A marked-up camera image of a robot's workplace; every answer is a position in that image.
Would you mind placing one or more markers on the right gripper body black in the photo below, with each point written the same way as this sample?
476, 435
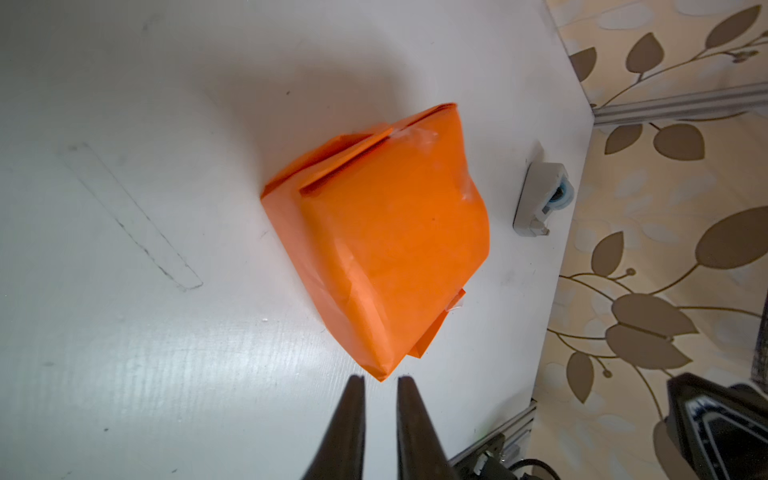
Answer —
720, 432

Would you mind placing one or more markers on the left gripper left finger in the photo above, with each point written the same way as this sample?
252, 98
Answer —
341, 451

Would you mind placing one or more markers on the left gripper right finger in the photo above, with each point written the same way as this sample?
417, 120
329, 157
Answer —
420, 454

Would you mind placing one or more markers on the orange wrapping paper sheet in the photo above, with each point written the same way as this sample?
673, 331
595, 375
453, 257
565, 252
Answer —
384, 227

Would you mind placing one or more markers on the white tape dispenser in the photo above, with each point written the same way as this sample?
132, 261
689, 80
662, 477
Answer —
546, 189

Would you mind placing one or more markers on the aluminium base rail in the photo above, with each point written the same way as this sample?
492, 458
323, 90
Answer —
502, 447

